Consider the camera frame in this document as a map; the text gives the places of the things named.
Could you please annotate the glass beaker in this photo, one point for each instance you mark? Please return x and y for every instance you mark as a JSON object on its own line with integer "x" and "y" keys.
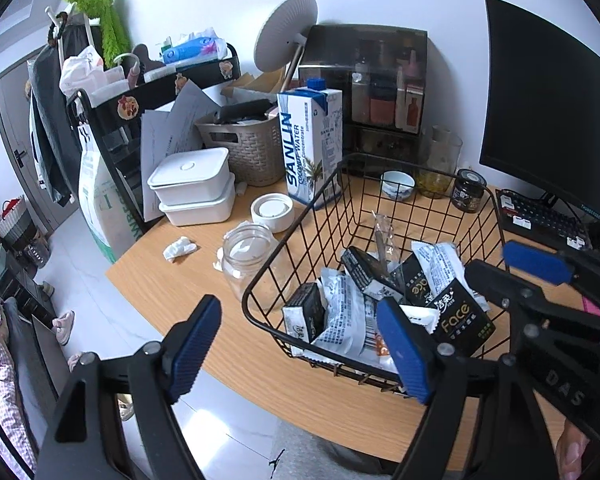
{"x": 437, "y": 170}

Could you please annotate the brown paper envelope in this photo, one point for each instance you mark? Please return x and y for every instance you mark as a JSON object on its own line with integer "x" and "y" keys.
{"x": 260, "y": 85}

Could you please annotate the wooden desk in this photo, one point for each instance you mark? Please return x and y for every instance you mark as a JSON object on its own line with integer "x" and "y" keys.
{"x": 330, "y": 410}

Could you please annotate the grey woven basket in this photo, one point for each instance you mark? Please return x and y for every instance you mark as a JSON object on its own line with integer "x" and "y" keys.
{"x": 250, "y": 150}

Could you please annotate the white round fan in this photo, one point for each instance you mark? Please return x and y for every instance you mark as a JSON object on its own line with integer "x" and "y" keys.
{"x": 285, "y": 30}

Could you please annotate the white blue drink carton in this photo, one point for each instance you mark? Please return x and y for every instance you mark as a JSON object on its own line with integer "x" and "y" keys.
{"x": 305, "y": 145}

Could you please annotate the grey floor basket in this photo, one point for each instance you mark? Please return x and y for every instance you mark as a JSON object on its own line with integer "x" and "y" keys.
{"x": 15, "y": 222}

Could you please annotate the crumpled white tissue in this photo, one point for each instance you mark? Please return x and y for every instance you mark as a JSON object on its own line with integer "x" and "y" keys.
{"x": 180, "y": 249}

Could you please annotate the white plastic bag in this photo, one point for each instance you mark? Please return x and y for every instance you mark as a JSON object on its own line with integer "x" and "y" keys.
{"x": 82, "y": 72}

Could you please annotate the pile of black tissue packs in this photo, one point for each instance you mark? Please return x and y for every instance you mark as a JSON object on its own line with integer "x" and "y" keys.
{"x": 460, "y": 322}

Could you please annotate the person's right hand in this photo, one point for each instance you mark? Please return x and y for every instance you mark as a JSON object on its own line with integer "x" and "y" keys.
{"x": 572, "y": 452}

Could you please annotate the black pouch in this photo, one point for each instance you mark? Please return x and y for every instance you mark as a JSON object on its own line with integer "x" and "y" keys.
{"x": 245, "y": 110}

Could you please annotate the black curved monitor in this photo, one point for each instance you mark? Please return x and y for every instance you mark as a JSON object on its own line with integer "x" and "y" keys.
{"x": 545, "y": 110}

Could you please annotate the grey door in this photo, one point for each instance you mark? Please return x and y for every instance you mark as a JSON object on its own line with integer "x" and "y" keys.
{"x": 15, "y": 125}

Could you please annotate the pink slipper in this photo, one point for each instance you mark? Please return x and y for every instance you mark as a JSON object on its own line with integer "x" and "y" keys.
{"x": 75, "y": 361}
{"x": 64, "y": 327}

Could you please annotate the white packet with figure print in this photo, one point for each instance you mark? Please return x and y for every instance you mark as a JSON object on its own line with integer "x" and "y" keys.
{"x": 420, "y": 314}

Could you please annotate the smoked acrylic organizer cabinet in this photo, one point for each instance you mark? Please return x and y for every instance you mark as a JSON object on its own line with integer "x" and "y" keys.
{"x": 375, "y": 85}

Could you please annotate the clear glass jar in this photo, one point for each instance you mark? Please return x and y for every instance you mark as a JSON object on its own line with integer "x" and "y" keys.
{"x": 247, "y": 260}

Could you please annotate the green fluffy duster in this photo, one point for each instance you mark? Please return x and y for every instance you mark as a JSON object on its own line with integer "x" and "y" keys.
{"x": 105, "y": 15}

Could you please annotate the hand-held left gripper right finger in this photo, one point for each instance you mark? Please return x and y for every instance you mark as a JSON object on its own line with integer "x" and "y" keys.
{"x": 407, "y": 350}

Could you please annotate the white lidded container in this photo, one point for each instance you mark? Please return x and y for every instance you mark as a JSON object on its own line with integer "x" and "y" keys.
{"x": 195, "y": 212}
{"x": 190, "y": 170}

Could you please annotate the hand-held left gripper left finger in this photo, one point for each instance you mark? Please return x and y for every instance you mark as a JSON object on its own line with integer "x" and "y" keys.
{"x": 195, "y": 350}

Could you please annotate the small white blue bowl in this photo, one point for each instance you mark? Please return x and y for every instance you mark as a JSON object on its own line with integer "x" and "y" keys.
{"x": 397, "y": 185}

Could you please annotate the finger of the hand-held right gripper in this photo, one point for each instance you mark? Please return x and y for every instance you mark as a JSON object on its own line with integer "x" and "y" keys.
{"x": 495, "y": 285}
{"x": 537, "y": 262}

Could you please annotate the white paper sheets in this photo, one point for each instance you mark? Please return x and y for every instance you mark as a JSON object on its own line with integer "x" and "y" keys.
{"x": 172, "y": 130}

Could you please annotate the black keyboard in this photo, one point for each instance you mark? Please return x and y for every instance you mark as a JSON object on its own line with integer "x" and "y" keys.
{"x": 540, "y": 217}

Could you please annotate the white cracker snack packet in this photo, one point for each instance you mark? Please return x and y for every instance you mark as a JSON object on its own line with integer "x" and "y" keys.
{"x": 382, "y": 351}

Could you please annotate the large white blue snack packet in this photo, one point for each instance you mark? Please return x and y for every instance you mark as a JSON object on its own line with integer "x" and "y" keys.
{"x": 345, "y": 320}

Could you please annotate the dark hanging garment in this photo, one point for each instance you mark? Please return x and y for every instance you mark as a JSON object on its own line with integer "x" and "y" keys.
{"x": 50, "y": 110}

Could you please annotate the blue tissue pack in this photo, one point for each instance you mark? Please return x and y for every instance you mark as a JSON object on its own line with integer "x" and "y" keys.
{"x": 195, "y": 50}

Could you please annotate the white sack green print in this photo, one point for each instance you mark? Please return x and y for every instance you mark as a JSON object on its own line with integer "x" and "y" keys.
{"x": 97, "y": 200}

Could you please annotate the black storage cart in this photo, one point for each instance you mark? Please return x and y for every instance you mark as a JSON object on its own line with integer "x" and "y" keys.
{"x": 200, "y": 77}

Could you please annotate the clear packet with brown snack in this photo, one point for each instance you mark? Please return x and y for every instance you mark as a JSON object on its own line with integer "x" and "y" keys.
{"x": 382, "y": 240}

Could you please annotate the dark glass jar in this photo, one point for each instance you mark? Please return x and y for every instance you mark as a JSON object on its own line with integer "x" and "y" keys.
{"x": 467, "y": 192}

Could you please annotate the person's grey trousers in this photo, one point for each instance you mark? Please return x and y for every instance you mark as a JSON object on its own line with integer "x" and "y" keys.
{"x": 320, "y": 455}

